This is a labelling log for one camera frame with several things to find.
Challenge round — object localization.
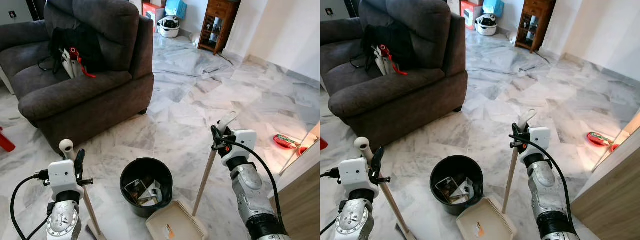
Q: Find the broom with wooden handle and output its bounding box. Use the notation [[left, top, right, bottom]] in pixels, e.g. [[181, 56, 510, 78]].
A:
[[58, 138, 108, 240], [354, 136, 417, 240]]

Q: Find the beige dustpan with wooden handle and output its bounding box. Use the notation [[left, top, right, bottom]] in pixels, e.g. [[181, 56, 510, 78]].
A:
[[456, 109, 538, 240], [145, 111, 239, 240]]

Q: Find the black plastic bucket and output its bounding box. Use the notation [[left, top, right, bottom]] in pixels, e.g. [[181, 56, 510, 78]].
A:
[[120, 157, 174, 219], [430, 155, 485, 217]]

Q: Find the dark grey fabric sofa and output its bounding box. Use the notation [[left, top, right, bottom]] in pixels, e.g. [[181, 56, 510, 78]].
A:
[[0, 0, 155, 155], [320, 0, 469, 151]]

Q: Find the crumpled paper trash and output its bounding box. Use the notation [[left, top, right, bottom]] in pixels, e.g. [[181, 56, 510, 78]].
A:
[[124, 175, 163, 207], [435, 175, 475, 205]]

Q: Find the red snack packet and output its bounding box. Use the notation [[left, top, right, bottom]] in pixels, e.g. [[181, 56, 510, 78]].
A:
[[587, 131, 614, 147], [273, 134, 301, 150]]

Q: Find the light wood partition panel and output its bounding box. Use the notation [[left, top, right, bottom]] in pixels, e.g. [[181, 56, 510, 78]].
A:
[[269, 121, 321, 240], [570, 110, 640, 240]]

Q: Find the white helmet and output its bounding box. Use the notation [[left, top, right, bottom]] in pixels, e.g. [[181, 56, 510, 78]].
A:
[[474, 13, 498, 37], [157, 15, 181, 39]]

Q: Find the white furniture leg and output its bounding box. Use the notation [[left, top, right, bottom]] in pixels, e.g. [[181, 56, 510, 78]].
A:
[[0, 65, 15, 96]]

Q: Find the dark wooden cabinet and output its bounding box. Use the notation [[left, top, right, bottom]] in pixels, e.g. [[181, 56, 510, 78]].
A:
[[198, 0, 242, 56], [515, 0, 557, 54]]

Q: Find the red cardboard box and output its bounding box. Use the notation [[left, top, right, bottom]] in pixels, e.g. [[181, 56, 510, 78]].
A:
[[142, 1, 167, 32], [460, 0, 484, 31]]

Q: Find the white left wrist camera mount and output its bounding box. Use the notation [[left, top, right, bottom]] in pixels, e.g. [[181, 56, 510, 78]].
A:
[[338, 157, 377, 200], [47, 159, 86, 201]]

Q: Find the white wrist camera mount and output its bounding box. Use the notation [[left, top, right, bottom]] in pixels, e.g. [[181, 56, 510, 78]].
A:
[[338, 157, 377, 200], [47, 159, 86, 201], [519, 127, 552, 163], [220, 129, 258, 167]]

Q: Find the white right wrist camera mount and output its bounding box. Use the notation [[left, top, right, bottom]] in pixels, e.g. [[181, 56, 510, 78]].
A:
[[220, 129, 258, 167], [519, 127, 552, 163]]

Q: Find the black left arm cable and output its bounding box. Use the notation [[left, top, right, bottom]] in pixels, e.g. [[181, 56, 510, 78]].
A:
[[10, 171, 52, 240], [320, 169, 347, 236]]

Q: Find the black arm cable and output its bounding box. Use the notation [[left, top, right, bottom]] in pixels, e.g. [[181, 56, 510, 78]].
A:
[[214, 139, 283, 228], [509, 134, 572, 226], [320, 169, 347, 236], [10, 171, 52, 240]]

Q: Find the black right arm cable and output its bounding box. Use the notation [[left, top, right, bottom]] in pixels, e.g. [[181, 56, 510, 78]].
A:
[[214, 139, 283, 228], [509, 134, 572, 226]]

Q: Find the white item with red strap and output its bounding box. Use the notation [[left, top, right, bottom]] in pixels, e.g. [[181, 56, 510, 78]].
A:
[[59, 46, 97, 80], [371, 44, 408, 77]]

